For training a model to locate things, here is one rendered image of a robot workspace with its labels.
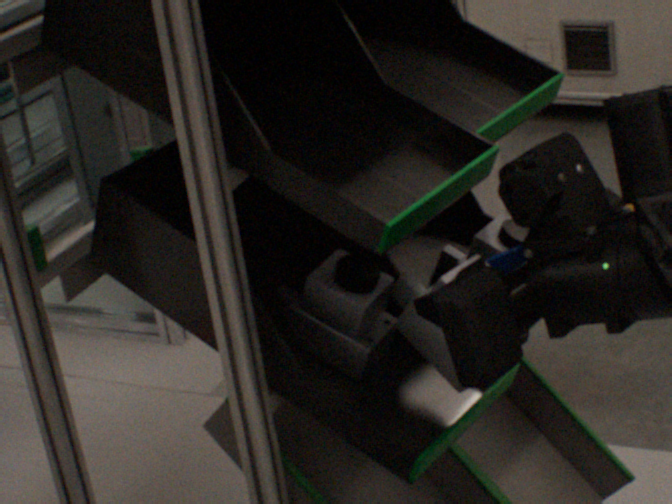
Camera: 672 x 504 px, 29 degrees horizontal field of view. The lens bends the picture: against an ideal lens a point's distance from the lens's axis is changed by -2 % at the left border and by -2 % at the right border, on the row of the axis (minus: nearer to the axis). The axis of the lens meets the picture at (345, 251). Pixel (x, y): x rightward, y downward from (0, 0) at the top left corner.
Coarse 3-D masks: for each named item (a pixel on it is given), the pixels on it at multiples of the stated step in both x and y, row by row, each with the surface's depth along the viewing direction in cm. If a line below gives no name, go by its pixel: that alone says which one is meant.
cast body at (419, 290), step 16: (480, 256) 86; (448, 272) 84; (400, 288) 88; (416, 288) 88; (432, 288) 84; (400, 304) 89; (400, 320) 87; (416, 320) 86; (416, 336) 86; (432, 336) 85; (432, 352) 86; (448, 352) 85; (448, 368) 86
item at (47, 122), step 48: (0, 0) 167; (0, 96) 174; (48, 96) 170; (96, 96) 167; (48, 144) 174; (96, 144) 170; (48, 192) 177; (96, 192) 174; (48, 240) 181; (0, 288) 190; (48, 288) 185; (96, 288) 181
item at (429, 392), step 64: (128, 192) 92; (256, 192) 99; (128, 256) 90; (192, 256) 87; (256, 256) 97; (320, 256) 98; (384, 256) 94; (192, 320) 89; (256, 320) 86; (320, 384) 89; (384, 384) 90; (448, 384) 91; (384, 448) 84
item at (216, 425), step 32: (224, 416) 92; (288, 416) 98; (224, 448) 94; (288, 448) 96; (320, 448) 98; (352, 448) 99; (448, 448) 99; (288, 480) 91; (320, 480) 96; (352, 480) 98; (384, 480) 99; (448, 480) 100; (480, 480) 98
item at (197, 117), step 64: (192, 0) 75; (192, 64) 76; (0, 128) 86; (192, 128) 78; (0, 192) 87; (192, 192) 80; (0, 256) 89; (64, 384) 94; (256, 384) 85; (64, 448) 95; (256, 448) 86
